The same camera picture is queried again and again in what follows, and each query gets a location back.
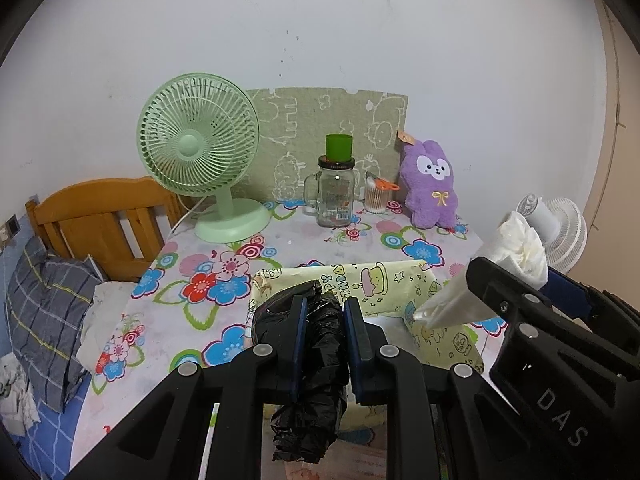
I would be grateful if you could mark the white folded blanket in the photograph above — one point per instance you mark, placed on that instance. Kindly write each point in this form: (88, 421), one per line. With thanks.
(109, 301)

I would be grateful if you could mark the grey plaid pillow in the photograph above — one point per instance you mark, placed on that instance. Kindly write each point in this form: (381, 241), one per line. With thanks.
(47, 300)

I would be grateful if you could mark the wall power socket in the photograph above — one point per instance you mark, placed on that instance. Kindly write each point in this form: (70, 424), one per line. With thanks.
(9, 229)

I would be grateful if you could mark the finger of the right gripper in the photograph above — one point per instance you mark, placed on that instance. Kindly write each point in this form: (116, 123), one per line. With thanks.
(576, 394)
(604, 313)

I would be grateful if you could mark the wooden bed headboard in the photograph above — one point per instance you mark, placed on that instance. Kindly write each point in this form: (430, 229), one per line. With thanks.
(114, 221)

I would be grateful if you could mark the black plastic bag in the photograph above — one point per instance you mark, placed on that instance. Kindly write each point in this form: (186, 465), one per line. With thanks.
(306, 327)

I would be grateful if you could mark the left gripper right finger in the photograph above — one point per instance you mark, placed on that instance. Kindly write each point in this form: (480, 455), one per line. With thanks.
(438, 421)

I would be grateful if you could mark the white standing fan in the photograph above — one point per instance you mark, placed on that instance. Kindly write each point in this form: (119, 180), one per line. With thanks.
(560, 226)

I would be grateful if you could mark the yellow cartoon fabric storage box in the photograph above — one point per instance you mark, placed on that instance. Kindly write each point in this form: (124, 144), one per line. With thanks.
(388, 293)

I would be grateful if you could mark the glass mason jar mug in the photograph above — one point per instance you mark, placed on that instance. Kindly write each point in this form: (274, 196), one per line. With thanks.
(329, 192)

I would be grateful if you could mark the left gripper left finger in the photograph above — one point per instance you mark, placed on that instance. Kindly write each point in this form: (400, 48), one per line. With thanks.
(205, 422)

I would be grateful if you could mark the green desk fan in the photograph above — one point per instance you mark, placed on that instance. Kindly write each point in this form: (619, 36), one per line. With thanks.
(197, 136)

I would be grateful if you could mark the beige door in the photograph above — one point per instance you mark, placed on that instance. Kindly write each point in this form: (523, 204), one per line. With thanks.
(611, 257)

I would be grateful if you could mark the crumpled white cloth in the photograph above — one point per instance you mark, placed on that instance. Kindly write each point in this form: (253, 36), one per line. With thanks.
(17, 403)

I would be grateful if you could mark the purple plush bunny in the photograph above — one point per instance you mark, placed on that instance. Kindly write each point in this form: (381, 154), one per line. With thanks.
(429, 179)

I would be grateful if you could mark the green cartoon placemat board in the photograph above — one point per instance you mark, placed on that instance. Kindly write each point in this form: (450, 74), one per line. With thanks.
(294, 123)

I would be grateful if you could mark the pink cartoon tissue pack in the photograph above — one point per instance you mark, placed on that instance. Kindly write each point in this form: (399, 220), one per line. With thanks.
(355, 454)

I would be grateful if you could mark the green cup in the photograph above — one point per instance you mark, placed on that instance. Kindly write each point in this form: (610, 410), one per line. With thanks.
(338, 147)

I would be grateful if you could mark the floral tablecloth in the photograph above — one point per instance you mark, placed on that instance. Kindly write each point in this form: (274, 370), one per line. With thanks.
(191, 304)

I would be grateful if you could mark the blue bed sheet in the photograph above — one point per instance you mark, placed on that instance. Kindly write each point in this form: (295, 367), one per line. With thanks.
(47, 446)

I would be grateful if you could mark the white tissue pack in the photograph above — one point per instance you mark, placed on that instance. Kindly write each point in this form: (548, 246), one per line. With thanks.
(511, 263)

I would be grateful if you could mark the toothpick jar orange lid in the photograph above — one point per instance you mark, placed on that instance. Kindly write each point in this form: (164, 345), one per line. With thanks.
(377, 193)

